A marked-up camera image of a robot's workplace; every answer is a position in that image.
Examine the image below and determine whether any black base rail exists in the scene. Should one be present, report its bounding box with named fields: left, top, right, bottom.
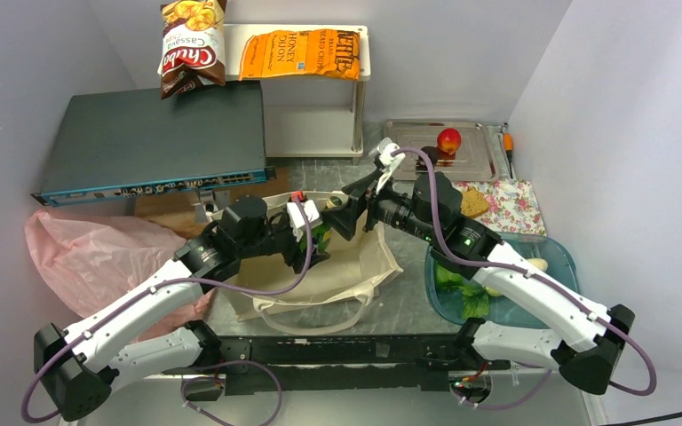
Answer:
left=175, top=334, right=509, bottom=396

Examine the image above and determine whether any pink plastic grocery bag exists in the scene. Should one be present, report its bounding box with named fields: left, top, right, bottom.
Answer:
left=24, top=209, right=185, bottom=318

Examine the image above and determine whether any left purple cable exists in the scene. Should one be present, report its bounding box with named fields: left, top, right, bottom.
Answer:
left=20, top=200, right=313, bottom=426

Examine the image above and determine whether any green pepper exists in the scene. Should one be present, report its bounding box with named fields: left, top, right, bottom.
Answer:
left=433, top=264, right=464, bottom=291

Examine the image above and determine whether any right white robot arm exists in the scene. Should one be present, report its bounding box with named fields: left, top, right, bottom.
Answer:
left=321, top=172, right=635, bottom=395

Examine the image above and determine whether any white radish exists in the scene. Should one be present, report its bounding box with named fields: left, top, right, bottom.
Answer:
left=527, top=258, right=549, bottom=272

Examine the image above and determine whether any silver metal tray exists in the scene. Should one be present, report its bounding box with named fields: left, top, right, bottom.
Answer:
left=384, top=120, right=499, bottom=182

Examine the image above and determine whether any red apple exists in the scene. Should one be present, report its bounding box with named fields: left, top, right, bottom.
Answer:
left=436, top=128, right=462, bottom=156

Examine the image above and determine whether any orange snack packet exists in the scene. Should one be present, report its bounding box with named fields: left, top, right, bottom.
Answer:
left=239, top=28, right=361, bottom=81

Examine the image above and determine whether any dark blue network switch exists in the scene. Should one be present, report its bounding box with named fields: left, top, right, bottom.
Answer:
left=32, top=81, right=276, bottom=207

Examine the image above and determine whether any white two-tier shelf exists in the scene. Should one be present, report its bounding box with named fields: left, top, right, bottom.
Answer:
left=223, top=22, right=371, bottom=159

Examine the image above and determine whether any purple cable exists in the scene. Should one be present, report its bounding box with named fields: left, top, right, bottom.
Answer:
left=20, top=200, right=313, bottom=426
left=391, top=146, right=657, bottom=412

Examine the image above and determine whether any grey metal bracket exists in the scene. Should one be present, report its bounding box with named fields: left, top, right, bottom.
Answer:
left=193, top=189, right=231, bottom=224

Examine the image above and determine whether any beige canvas tote bag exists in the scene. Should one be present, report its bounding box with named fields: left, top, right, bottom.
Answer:
left=216, top=211, right=403, bottom=335

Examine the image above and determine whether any orange handled screwdriver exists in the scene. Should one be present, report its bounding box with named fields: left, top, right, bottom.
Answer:
left=503, top=133, right=514, bottom=178

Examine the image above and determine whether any floral cloth mat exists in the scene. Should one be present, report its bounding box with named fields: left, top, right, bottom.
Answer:
left=453, top=179, right=547, bottom=236

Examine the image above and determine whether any teal plastic tray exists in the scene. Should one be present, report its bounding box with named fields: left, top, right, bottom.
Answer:
left=424, top=233, right=579, bottom=329

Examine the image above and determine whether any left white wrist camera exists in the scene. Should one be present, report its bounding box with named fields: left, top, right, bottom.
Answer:
left=286, top=191, right=321, bottom=241

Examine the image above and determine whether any brown snack packet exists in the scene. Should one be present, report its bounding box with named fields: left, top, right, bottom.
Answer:
left=157, top=0, right=227, bottom=99

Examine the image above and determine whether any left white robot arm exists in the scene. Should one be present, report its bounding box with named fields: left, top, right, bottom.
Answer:
left=20, top=192, right=320, bottom=423

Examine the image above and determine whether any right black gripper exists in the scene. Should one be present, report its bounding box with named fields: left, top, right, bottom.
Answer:
left=319, top=168, right=440, bottom=243

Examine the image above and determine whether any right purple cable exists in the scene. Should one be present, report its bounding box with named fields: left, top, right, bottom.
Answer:
left=391, top=146, right=657, bottom=412

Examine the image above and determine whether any brown bread slice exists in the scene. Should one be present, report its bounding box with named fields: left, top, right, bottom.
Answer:
left=461, top=187, right=490, bottom=218

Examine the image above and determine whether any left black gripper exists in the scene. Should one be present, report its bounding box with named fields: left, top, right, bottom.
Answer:
left=237, top=217, right=330, bottom=272

